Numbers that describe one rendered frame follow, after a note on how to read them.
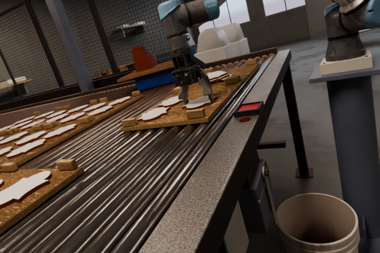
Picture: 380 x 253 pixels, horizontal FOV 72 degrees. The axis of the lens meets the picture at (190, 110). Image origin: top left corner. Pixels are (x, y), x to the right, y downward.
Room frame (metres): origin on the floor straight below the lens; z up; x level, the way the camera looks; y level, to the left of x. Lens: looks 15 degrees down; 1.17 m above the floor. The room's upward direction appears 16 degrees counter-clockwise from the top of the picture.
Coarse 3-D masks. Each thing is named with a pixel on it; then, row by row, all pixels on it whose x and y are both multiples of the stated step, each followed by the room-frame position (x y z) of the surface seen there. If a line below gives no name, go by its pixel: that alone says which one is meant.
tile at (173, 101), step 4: (176, 96) 1.15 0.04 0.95; (168, 100) 1.11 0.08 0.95; (172, 100) 1.09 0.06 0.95; (176, 100) 1.06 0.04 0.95; (180, 100) 1.04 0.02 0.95; (160, 104) 1.07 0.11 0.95; (164, 104) 1.05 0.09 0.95; (168, 104) 1.03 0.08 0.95; (172, 104) 1.02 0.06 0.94; (176, 104) 1.02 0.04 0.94
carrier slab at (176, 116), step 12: (240, 84) 1.08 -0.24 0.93; (192, 96) 1.10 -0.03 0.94; (228, 96) 0.93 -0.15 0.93; (180, 108) 0.94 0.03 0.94; (204, 108) 0.85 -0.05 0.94; (216, 108) 0.81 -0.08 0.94; (156, 120) 0.88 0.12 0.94; (168, 120) 0.83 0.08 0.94; (180, 120) 0.79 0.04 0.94; (192, 120) 0.77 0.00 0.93; (204, 120) 0.75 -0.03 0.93
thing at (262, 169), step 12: (252, 168) 0.55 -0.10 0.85; (264, 168) 0.56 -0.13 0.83; (252, 180) 0.53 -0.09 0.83; (264, 180) 0.56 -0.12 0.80; (252, 192) 0.50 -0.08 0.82; (264, 192) 0.54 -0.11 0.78; (240, 204) 0.51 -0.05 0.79; (252, 204) 0.50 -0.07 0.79; (264, 204) 0.52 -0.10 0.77; (252, 216) 0.50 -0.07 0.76; (264, 216) 0.50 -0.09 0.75; (276, 216) 0.56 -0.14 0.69; (252, 228) 0.51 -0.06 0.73; (264, 228) 0.49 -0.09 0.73
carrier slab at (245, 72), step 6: (246, 66) 1.47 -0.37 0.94; (252, 66) 1.41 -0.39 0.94; (258, 66) 1.43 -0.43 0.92; (228, 72) 1.43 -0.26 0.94; (234, 72) 1.38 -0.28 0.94; (240, 72) 1.33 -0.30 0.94; (246, 72) 1.28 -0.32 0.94; (252, 72) 1.28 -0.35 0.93; (198, 78) 1.52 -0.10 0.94; (246, 78) 1.16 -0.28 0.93; (192, 84) 1.39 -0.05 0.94; (198, 84) 1.34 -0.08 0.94; (216, 84) 1.20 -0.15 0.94; (222, 84) 1.16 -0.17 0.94; (192, 90) 1.23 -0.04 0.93
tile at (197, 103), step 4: (204, 96) 0.99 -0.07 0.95; (216, 96) 0.93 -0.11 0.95; (192, 100) 0.98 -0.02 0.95; (196, 100) 0.96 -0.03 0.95; (200, 100) 0.94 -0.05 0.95; (204, 100) 0.93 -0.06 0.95; (208, 100) 0.91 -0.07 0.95; (188, 104) 0.93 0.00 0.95; (192, 104) 0.91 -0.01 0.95; (196, 104) 0.90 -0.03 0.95; (200, 104) 0.88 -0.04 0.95; (204, 104) 0.88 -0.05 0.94; (208, 104) 0.88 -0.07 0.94; (188, 108) 0.89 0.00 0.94; (192, 108) 0.87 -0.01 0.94; (196, 108) 0.87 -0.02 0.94
